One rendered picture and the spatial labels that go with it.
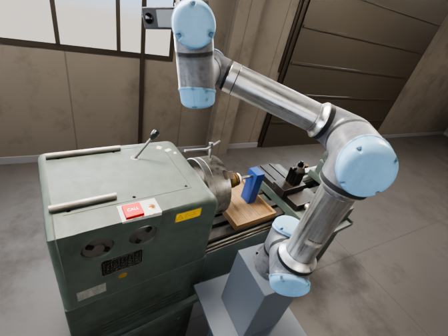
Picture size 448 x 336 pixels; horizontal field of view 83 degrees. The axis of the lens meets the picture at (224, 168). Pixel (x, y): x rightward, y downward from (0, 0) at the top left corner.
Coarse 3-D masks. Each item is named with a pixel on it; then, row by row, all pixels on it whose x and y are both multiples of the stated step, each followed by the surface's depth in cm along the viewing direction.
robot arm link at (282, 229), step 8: (280, 216) 92; (288, 216) 91; (272, 224) 90; (280, 224) 86; (288, 224) 87; (296, 224) 88; (272, 232) 88; (280, 232) 84; (288, 232) 83; (272, 240) 86; (280, 240) 83
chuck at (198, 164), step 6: (192, 162) 128; (198, 162) 123; (204, 162) 124; (198, 168) 124; (204, 168) 121; (204, 174) 120; (210, 174) 120; (204, 180) 121; (210, 180) 119; (210, 186) 118; (216, 198) 121
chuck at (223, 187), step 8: (208, 160) 127; (216, 160) 128; (216, 168) 124; (224, 168) 126; (216, 176) 121; (216, 184) 120; (224, 184) 122; (216, 192) 120; (224, 192) 123; (224, 200) 124; (224, 208) 128
